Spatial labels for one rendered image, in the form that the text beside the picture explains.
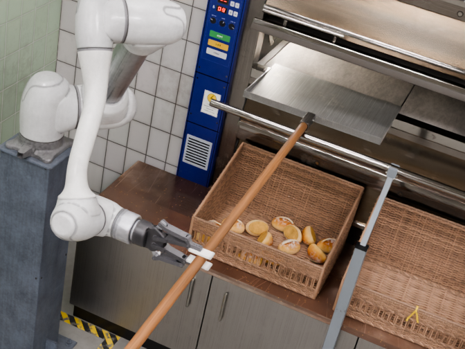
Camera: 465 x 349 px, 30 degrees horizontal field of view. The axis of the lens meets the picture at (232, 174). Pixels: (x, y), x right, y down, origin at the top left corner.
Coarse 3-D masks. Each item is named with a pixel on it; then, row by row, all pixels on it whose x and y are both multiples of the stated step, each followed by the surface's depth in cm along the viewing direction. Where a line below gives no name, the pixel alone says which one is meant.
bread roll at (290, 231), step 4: (284, 228) 357; (288, 228) 356; (292, 228) 355; (296, 228) 355; (284, 232) 356; (288, 232) 356; (292, 232) 354; (296, 232) 353; (300, 232) 354; (284, 236) 357; (288, 236) 355; (292, 236) 354; (296, 236) 352; (300, 236) 353; (300, 240) 353
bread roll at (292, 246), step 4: (284, 240) 348; (288, 240) 348; (292, 240) 348; (296, 240) 350; (280, 244) 347; (284, 244) 346; (288, 244) 346; (292, 244) 347; (296, 244) 348; (280, 248) 347; (284, 248) 346; (288, 248) 346; (292, 248) 347; (296, 248) 348; (288, 252) 347; (292, 252) 347; (296, 252) 349
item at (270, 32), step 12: (252, 24) 327; (276, 36) 325; (288, 36) 324; (312, 36) 335; (312, 48) 322; (324, 48) 320; (348, 60) 318; (360, 60) 317; (384, 60) 328; (384, 72) 315; (396, 72) 314; (420, 72) 325; (420, 84) 312; (432, 84) 310; (456, 84) 321; (456, 96) 309
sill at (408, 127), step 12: (252, 72) 353; (264, 72) 351; (396, 120) 337; (408, 120) 338; (408, 132) 337; (420, 132) 336; (432, 132) 334; (444, 132) 335; (444, 144) 334; (456, 144) 332
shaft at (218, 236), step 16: (304, 128) 312; (288, 144) 299; (272, 160) 289; (256, 192) 272; (240, 208) 262; (224, 224) 254; (208, 240) 247; (192, 272) 234; (176, 288) 227; (160, 304) 221; (160, 320) 217; (144, 336) 211
